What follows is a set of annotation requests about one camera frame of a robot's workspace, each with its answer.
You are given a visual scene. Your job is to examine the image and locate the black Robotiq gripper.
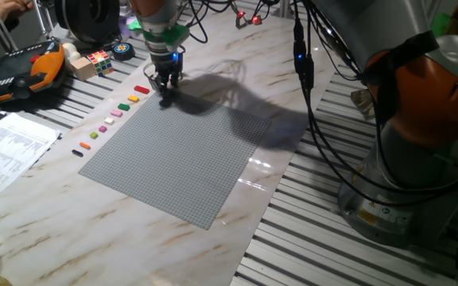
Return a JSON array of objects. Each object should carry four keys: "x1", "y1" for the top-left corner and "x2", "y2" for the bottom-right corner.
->
[{"x1": 149, "y1": 49, "x2": 185, "y2": 97}]

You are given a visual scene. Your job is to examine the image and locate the grey Lego baseplate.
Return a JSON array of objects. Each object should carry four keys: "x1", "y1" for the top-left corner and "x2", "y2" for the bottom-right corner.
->
[{"x1": 78, "y1": 91, "x2": 273, "y2": 230}]

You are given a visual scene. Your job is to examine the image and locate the person's hand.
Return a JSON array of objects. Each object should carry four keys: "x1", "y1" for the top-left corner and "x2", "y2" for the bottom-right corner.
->
[{"x1": 0, "y1": 0, "x2": 35, "y2": 21}]

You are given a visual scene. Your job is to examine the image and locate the black round puck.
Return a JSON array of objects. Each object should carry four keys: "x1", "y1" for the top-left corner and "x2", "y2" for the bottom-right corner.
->
[{"x1": 111, "y1": 41, "x2": 137, "y2": 61}]

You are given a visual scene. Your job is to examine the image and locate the translucent purple object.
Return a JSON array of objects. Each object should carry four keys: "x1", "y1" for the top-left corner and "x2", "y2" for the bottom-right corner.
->
[{"x1": 118, "y1": 15, "x2": 145, "y2": 40}]

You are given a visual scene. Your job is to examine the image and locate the Rubik's cube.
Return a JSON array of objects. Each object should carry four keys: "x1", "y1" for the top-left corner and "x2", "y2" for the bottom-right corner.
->
[{"x1": 86, "y1": 49, "x2": 115, "y2": 78}]

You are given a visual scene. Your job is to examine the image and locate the plain wooden cube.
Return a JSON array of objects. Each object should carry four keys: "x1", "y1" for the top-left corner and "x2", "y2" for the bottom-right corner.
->
[{"x1": 70, "y1": 56, "x2": 97, "y2": 82}]

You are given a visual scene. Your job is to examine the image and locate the black filament spool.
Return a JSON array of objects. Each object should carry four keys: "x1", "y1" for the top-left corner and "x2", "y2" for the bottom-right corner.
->
[{"x1": 53, "y1": 0, "x2": 122, "y2": 44}]

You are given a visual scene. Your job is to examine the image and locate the white rounded figurine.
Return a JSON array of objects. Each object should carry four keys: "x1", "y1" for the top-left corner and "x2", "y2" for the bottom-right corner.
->
[{"x1": 61, "y1": 42, "x2": 82, "y2": 72}]

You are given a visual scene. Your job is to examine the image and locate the thin metal rod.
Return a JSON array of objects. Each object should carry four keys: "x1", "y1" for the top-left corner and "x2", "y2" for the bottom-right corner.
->
[{"x1": 25, "y1": 0, "x2": 53, "y2": 41}]

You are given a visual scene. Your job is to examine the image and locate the black orange teach pendant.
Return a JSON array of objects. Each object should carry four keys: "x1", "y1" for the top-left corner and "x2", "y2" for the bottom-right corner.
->
[{"x1": 0, "y1": 41, "x2": 68, "y2": 105}]

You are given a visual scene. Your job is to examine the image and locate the marble pattern mat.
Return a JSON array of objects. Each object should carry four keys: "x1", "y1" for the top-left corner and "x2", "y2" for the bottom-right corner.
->
[{"x1": 0, "y1": 0, "x2": 338, "y2": 286}]

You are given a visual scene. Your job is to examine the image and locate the printed paper sheet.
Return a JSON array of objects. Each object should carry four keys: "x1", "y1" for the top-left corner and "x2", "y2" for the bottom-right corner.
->
[{"x1": 0, "y1": 112, "x2": 62, "y2": 215}]

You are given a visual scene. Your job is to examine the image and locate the green cloth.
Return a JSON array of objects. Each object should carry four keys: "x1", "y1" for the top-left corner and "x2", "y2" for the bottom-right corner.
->
[{"x1": 430, "y1": 11, "x2": 452, "y2": 39}]

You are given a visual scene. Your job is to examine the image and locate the green wrist mount plate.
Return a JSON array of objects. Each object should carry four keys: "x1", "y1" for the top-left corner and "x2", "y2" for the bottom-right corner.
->
[{"x1": 127, "y1": 19, "x2": 191, "y2": 52}]

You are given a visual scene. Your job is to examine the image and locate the black cable bundle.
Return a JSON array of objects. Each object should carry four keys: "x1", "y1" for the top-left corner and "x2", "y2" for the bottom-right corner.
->
[{"x1": 184, "y1": 0, "x2": 458, "y2": 207}]

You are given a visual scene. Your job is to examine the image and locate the short aluminium post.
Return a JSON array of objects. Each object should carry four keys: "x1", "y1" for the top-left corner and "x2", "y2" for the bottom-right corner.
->
[{"x1": 272, "y1": 0, "x2": 297, "y2": 19}]

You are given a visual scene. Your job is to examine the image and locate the shiny metal bracket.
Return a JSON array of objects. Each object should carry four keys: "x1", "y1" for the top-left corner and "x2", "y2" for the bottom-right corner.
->
[{"x1": 350, "y1": 87, "x2": 377, "y2": 120}]

